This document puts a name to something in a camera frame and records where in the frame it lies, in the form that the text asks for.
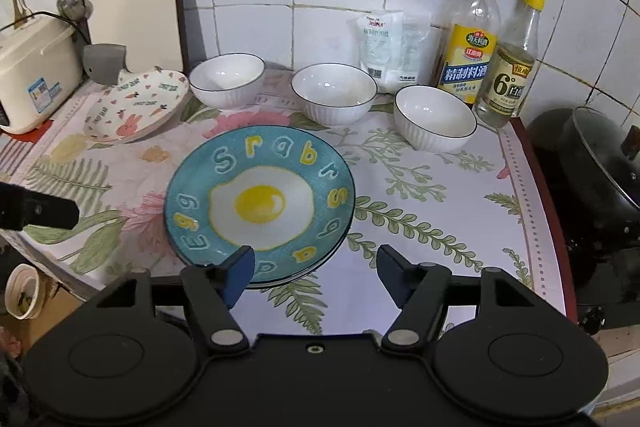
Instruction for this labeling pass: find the striped cloth mat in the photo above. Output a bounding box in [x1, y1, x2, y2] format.
[0, 119, 53, 182]

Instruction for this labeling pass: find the black wok with glass lid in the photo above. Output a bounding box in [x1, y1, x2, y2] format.
[527, 106, 639, 306]

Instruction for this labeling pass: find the blue fried egg plate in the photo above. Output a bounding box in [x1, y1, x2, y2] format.
[164, 124, 356, 288]

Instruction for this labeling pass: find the pink rabbit carrot plate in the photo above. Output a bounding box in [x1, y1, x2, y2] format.
[84, 67, 190, 144]

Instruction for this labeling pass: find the cooking wine bottle yellow label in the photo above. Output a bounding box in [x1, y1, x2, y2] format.
[435, 0, 501, 106]

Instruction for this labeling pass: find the white ribbed bowl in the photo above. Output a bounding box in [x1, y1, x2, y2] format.
[394, 86, 477, 154]
[291, 63, 378, 127]
[189, 53, 266, 109]

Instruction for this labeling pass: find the paper cup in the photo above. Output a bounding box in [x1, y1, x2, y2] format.
[4, 263, 44, 321]

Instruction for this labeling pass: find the white rice cooker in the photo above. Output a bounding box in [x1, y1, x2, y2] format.
[0, 16, 82, 134]

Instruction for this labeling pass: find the white vinegar bottle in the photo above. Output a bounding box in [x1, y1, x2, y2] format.
[473, 0, 546, 129]

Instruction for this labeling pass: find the white salt bag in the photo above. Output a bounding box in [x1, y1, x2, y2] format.
[354, 11, 431, 94]

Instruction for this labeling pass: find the floral tablecloth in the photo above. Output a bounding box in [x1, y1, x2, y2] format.
[6, 70, 565, 335]

